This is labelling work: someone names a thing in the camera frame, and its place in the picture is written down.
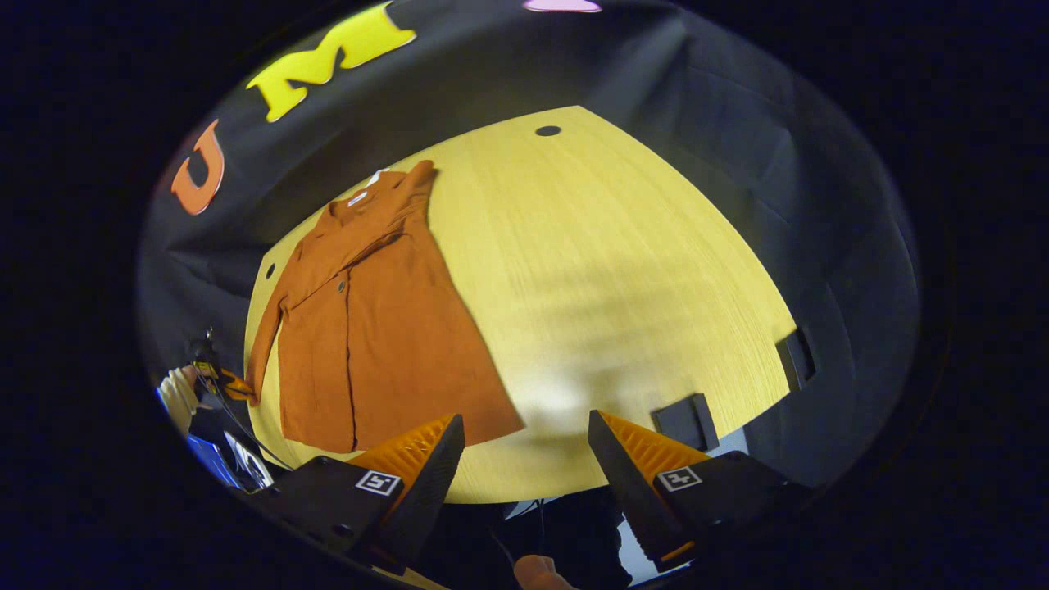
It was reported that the orange button jacket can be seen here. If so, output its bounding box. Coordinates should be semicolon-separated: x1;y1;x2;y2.
244;160;525;454

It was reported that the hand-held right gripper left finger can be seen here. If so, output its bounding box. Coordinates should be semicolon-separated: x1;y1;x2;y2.
254;414;466;574

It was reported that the white printed object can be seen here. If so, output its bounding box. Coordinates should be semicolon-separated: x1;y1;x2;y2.
223;432;276;490

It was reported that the black table bracket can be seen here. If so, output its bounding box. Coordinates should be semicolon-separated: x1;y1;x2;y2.
653;393;720;452
776;328;817;393

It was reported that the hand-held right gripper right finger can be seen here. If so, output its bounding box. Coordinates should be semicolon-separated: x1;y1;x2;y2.
587;410;812;573

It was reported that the blue-lit screen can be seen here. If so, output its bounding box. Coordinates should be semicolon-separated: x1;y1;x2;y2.
185;433;247;491

